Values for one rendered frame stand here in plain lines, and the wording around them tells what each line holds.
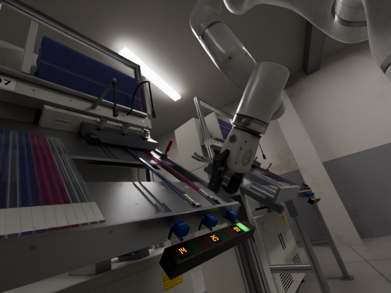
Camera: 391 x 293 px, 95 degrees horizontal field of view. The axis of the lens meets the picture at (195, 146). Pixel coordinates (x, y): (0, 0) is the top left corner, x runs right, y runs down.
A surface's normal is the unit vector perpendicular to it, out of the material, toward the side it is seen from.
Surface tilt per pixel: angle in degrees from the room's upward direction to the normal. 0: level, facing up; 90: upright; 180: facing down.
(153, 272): 90
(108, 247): 134
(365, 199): 90
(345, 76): 90
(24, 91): 90
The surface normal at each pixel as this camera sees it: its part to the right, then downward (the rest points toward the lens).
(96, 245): 0.67, 0.33
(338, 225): -0.47, -0.24
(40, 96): 0.72, -0.40
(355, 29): -0.39, 0.92
